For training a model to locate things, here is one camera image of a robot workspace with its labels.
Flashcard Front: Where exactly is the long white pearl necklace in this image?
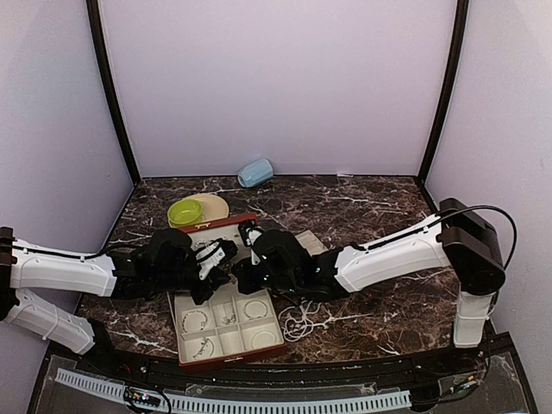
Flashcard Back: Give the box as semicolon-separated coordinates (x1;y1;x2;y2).
278;299;331;344

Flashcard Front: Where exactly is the beige plate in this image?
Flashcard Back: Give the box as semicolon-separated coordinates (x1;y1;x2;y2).
187;193;229;222

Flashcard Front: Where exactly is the white bangle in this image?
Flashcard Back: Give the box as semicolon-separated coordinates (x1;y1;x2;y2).
251;330;277;349

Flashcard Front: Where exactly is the small red jewelry tray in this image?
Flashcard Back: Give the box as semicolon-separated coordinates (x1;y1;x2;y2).
295;230;328;256

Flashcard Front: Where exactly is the large red jewelry box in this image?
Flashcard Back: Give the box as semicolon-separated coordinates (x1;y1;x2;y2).
172;213;288;375

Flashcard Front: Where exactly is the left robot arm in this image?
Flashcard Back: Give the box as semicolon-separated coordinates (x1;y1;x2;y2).
1;227;238;376

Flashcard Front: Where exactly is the silver link bracelet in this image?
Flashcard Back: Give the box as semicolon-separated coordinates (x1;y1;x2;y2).
180;310;210;332

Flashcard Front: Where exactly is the white cable duct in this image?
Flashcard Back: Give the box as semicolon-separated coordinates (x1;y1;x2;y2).
55;368;411;413

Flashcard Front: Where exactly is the light blue faceted cup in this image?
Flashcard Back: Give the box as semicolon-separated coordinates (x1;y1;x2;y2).
237;158;273;188

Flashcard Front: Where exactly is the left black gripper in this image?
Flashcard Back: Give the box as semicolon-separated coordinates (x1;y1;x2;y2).
154;251;231;306

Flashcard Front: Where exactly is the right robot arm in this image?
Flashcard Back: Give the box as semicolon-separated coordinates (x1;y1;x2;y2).
231;198;511;374

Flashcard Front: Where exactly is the green bowl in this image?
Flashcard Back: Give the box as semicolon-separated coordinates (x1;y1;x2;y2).
167;199;203;228

